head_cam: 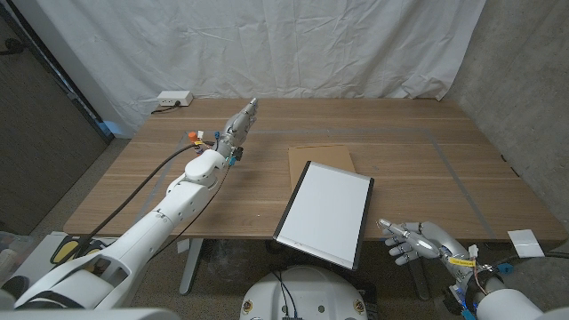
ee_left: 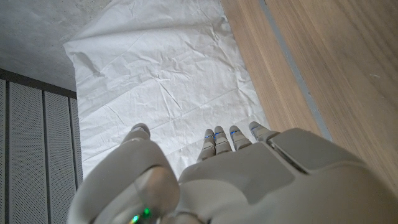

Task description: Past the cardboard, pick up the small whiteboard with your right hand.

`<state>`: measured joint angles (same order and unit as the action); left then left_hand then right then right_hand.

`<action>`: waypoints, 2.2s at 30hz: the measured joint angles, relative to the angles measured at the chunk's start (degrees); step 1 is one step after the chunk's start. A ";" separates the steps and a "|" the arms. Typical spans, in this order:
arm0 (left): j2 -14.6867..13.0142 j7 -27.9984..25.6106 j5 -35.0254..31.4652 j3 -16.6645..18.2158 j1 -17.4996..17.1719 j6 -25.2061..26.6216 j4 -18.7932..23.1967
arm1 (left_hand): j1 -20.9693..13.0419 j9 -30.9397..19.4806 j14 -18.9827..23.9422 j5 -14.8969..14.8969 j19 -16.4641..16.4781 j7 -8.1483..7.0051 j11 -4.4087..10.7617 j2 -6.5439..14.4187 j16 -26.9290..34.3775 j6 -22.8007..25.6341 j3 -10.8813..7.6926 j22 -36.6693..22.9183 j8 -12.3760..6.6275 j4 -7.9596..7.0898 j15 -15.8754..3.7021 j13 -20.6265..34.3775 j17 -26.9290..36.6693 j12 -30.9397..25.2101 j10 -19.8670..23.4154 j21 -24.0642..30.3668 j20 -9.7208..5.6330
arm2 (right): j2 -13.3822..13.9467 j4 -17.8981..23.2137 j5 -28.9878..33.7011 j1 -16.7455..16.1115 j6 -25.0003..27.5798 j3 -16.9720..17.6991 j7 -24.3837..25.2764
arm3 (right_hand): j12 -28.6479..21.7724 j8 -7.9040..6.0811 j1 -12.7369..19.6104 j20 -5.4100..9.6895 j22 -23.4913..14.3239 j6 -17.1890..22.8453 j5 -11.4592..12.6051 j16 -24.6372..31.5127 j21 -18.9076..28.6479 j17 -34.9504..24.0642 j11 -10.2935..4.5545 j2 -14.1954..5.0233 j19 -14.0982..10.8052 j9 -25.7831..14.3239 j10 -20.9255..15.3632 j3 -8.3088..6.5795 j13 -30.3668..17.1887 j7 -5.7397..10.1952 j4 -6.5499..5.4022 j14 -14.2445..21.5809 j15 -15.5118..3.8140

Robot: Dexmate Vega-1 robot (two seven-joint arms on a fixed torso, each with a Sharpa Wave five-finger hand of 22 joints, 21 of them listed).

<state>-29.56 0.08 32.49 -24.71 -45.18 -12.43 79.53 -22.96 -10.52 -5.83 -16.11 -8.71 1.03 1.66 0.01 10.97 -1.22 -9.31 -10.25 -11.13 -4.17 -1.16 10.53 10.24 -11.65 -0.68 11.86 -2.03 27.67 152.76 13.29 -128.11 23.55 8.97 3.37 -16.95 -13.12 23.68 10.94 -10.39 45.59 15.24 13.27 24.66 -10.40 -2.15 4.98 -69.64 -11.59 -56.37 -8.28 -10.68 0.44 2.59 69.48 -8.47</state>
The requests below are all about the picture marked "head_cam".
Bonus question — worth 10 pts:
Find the light blue floor object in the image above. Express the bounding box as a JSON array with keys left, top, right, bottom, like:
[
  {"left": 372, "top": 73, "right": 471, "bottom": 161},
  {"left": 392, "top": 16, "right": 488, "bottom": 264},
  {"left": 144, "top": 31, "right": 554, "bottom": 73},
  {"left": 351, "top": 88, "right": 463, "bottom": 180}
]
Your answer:
[{"left": 98, "top": 119, "right": 124, "bottom": 137}]

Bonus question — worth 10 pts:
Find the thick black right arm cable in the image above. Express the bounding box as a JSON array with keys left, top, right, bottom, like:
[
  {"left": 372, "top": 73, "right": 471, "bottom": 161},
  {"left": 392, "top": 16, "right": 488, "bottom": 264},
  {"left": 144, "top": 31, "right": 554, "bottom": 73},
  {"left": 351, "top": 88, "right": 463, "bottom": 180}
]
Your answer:
[{"left": 488, "top": 251, "right": 569, "bottom": 268}]

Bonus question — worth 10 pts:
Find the black torso cable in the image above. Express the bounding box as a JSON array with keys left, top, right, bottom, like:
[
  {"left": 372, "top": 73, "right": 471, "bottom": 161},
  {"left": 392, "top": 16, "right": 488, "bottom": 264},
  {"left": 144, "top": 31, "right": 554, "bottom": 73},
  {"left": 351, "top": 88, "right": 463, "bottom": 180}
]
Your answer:
[{"left": 271, "top": 269, "right": 291, "bottom": 319}]

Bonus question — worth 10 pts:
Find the clear plastic storage bin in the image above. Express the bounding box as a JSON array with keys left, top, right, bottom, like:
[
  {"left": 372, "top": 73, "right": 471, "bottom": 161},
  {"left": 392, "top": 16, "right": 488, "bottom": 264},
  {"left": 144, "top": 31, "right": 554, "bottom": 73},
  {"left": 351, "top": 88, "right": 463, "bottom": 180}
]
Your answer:
[{"left": 0, "top": 230, "right": 35, "bottom": 272}]

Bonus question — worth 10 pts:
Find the blue torso cable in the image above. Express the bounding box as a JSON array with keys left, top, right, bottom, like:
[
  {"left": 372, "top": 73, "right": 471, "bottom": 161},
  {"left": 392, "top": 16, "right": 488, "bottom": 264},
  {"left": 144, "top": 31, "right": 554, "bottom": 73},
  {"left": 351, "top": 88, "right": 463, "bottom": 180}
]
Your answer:
[{"left": 279, "top": 273, "right": 300, "bottom": 320}]

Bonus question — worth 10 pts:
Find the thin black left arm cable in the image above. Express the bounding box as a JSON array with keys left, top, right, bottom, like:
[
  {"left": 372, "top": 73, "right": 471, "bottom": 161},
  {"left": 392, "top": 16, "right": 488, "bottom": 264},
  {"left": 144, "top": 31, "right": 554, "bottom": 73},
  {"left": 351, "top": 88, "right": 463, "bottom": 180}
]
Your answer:
[{"left": 148, "top": 164, "right": 232, "bottom": 263}]

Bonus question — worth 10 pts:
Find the yellow and black foot pedal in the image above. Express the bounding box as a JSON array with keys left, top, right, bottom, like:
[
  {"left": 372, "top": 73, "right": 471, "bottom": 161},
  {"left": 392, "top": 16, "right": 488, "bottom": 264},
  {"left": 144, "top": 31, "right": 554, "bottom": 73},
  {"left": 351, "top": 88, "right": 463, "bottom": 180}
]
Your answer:
[{"left": 49, "top": 235, "right": 112, "bottom": 266}]

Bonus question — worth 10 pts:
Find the white floor board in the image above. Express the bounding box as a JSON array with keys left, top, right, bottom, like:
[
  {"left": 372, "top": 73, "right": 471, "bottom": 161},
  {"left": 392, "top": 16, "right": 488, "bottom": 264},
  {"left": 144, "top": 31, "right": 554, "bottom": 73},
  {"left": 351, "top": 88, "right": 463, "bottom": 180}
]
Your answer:
[{"left": 15, "top": 230, "right": 85, "bottom": 276}]

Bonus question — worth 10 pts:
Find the black power strip cable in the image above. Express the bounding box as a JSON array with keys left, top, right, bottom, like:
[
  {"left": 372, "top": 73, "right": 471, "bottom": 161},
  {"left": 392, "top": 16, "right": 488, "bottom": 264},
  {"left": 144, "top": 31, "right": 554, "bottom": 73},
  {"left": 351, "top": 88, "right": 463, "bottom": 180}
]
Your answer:
[{"left": 149, "top": 100, "right": 181, "bottom": 116}]

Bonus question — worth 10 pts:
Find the white cable tag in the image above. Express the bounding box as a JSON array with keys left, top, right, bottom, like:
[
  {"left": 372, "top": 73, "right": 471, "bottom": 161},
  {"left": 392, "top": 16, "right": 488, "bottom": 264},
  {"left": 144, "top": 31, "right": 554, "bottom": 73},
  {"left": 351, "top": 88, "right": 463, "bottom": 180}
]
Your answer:
[{"left": 507, "top": 228, "right": 546, "bottom": 259}]

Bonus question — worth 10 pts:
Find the white wrinkled backdrop cloth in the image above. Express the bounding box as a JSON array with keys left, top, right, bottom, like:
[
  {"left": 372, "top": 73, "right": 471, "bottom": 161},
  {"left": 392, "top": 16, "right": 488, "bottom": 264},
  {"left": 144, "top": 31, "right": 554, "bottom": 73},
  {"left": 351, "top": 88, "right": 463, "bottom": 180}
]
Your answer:
[{"left": 35, "top": 0, "right": 487, "bottom": 137}]

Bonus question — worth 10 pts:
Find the small black-framed whiteboard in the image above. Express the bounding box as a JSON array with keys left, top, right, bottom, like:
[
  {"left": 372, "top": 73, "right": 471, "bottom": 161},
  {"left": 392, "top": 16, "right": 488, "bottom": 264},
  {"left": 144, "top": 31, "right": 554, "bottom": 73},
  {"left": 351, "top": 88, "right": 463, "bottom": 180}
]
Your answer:
[{"left": 272, "top": 160, "right": 375, "bottom": 272}]

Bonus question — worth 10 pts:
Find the dark grey partition panel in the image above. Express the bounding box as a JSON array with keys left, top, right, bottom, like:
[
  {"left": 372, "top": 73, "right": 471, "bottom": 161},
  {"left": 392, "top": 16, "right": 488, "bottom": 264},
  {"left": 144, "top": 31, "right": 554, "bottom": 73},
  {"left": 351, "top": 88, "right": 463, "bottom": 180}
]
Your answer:
[{"left": 0, "top": 8, "right": 115, "bottom": 236}]

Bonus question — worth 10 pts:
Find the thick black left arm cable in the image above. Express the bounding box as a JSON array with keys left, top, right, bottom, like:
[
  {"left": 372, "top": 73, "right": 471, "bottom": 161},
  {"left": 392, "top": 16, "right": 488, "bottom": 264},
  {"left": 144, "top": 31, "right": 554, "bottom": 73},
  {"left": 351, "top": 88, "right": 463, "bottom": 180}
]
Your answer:
[{"left": 75, "top": 140, "right": 217, "bottom": 254}]

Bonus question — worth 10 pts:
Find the brown cardboard sheet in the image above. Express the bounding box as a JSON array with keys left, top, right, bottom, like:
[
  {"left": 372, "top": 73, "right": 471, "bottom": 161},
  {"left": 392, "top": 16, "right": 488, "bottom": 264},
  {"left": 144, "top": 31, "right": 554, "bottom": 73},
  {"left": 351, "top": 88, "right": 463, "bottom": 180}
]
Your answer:
[{"left": 287, "top": 144, "right": 357, "bottom": 193}]

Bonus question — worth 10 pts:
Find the grey table leg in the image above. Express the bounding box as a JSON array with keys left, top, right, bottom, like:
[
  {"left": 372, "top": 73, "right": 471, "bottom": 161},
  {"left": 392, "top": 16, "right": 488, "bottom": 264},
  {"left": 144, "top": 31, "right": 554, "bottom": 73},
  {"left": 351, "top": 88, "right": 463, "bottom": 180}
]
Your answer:
[
  {"left": 402, "top": 239, "right": 431, "bottom": 301},
  {"left": 178, "top": 238, "right": 204, "bottom": 296}
]

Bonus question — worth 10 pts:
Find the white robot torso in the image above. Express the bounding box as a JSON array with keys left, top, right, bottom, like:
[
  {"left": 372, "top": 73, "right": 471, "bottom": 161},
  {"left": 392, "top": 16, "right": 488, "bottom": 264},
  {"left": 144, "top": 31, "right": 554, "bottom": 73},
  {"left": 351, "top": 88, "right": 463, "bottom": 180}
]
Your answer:
[{"left": 239, "top": 265, "right": 369, "bottom": 320}]

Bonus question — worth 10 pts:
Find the white power strip box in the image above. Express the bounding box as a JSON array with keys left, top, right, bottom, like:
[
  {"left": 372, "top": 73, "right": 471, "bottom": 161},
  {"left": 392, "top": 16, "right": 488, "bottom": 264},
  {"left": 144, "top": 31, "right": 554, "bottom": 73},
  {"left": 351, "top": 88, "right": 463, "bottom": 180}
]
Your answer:
[{"left": 156, "top": 90, "right": 195, "bottom": 108}]

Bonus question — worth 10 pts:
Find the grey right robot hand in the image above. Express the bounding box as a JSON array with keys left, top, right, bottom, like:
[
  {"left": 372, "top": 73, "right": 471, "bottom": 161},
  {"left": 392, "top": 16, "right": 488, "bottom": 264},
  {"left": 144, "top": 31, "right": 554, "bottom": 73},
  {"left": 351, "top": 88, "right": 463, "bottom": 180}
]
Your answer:
[{"left": 376, "top": 217, "right": 475, "bottom": 284}]

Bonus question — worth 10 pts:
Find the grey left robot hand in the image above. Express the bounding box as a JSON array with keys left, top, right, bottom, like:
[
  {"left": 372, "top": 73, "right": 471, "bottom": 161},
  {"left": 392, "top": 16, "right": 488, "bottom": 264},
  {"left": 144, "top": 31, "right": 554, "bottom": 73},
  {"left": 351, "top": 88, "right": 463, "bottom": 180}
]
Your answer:
[{"left": 214, "top": 97, "right": 260, "bottom": 159}]

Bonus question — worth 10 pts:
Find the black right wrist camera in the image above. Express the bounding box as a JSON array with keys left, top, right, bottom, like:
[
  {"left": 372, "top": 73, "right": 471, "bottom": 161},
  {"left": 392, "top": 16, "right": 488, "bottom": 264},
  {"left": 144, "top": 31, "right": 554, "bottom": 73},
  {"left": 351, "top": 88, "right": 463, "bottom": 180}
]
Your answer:
[{"left": 442, "top": 288, "right": 466, "bottom": 317}]

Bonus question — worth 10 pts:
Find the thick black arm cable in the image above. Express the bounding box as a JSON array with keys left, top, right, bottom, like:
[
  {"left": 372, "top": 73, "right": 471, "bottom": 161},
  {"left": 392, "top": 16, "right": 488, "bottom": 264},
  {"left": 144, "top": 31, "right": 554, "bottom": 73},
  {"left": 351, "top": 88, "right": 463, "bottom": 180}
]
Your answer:
[
  {"left": 488, "top": 251, "right": 569, "bottom": 268},
  {"left": 75, "top": 140, "right": 217, "bottom": 254}
]

